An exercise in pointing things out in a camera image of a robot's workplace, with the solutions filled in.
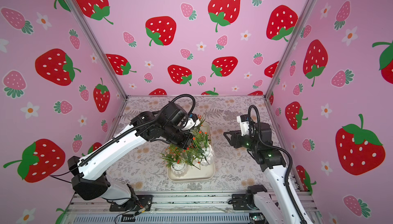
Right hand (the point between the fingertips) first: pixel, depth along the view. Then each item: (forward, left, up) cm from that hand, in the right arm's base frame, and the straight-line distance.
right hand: (226, 134), depth 72 cm
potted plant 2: (-14, +14, +4) cm, 20 cm away
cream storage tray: (-11, +9, -24) cm, 28 cm away
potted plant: (-10, +24, -11) cm, 28 cm away
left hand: (-10, +12, +5) cm, 16 cm away
